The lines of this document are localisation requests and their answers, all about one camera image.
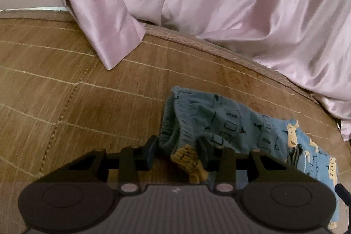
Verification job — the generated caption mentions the blue pants with yellow cars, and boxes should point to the blue pants with yellow cars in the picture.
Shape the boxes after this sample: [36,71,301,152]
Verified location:
[159,87,337,233]

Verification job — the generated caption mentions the pink satin sheet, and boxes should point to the pink satin sheet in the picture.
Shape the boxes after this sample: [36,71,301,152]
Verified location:
[61,0,350,140]

